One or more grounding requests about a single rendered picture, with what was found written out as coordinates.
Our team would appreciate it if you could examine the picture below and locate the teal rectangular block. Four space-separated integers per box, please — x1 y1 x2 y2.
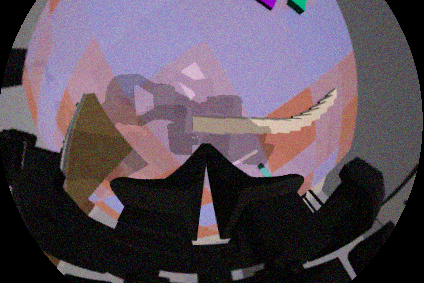
257 163 272 177

